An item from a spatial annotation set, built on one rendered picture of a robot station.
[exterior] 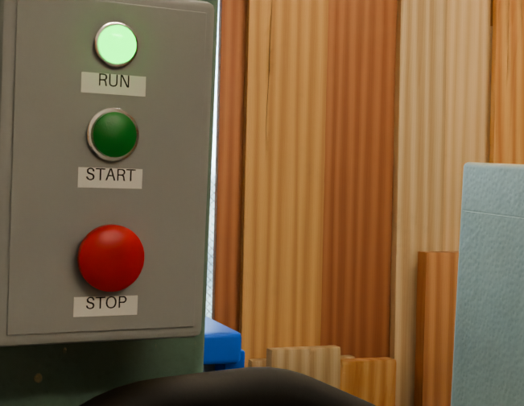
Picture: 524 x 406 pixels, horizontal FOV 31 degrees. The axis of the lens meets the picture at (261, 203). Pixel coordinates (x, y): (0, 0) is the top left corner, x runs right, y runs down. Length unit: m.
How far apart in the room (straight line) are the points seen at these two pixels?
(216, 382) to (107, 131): 0.14
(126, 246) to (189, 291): 0.04
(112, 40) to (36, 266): 0.10
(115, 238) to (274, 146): 1.51
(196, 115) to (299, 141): 1.50
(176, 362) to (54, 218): 0.13
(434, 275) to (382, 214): 0.17
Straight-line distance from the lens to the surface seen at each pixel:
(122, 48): 0.43
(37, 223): 0.43
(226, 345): 1.33
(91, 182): 0.43
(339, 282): 2.03
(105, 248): 0.42
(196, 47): 0.45
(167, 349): 0.52
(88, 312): 0.44
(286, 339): 1.95
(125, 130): 0.43
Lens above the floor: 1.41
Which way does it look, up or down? 3 degrees down
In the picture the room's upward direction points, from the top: 3 degrees clockwise
